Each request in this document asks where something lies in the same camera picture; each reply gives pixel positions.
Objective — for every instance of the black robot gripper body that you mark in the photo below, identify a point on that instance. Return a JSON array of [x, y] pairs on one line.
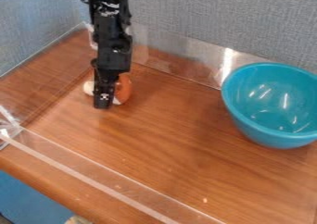
[[108, 68]]

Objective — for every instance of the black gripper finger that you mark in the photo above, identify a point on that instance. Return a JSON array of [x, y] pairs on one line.
[[103, 95]]

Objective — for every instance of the white brown toy mushroom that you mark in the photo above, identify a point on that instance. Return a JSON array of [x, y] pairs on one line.
[[123, 89]]

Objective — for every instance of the blue plastic bowl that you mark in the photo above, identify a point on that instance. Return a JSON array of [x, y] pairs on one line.
[[270, 98]]

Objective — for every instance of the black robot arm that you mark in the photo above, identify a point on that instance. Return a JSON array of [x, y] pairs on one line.
[[108, 8]]

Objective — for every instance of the clear acrylic left barrier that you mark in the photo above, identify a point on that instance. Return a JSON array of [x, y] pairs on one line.
[[12, 60]]

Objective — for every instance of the clear acrylic barrier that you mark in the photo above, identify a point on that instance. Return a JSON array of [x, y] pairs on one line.
[[12, 60], [157, 205], [186, 57]]

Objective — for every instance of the clear acrylic back barrier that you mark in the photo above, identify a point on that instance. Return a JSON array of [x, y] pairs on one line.
[[186, 57]]

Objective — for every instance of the clear acrylic front barrier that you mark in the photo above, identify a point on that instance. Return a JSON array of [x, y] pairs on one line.
[[157, 205]]

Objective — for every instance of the clear acrylic left bracket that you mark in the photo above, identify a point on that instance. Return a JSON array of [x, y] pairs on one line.
[[9, 127]]

